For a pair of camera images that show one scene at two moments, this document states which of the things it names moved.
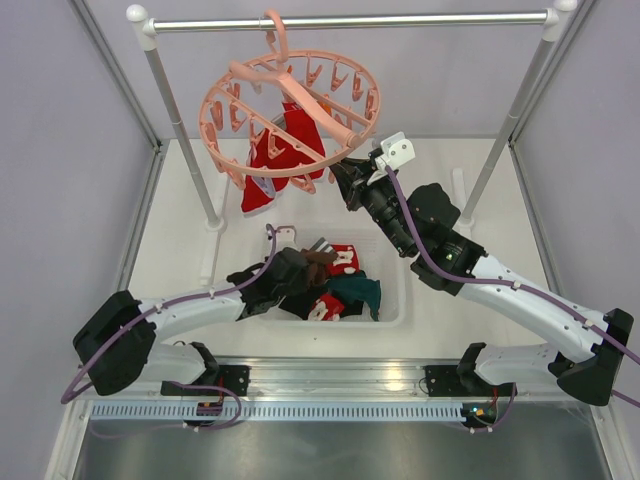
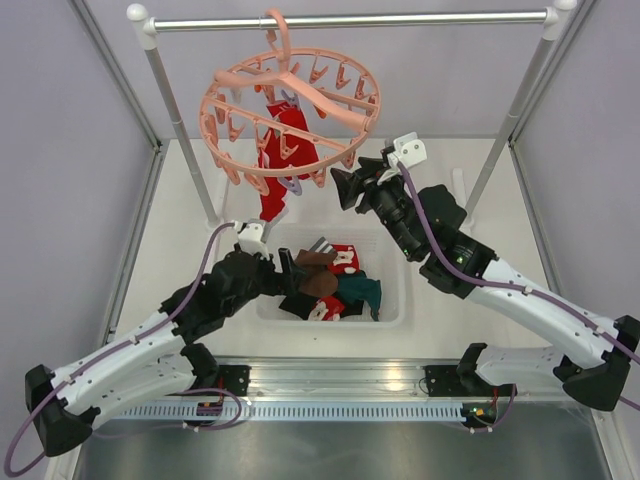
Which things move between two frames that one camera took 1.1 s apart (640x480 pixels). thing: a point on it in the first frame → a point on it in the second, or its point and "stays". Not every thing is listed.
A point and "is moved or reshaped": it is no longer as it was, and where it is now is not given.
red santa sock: x=347 y=260 stays
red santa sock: x=326 y=308 stays
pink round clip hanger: x=314 y=108 is moved or reshaped
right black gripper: x=353 y=175 stays
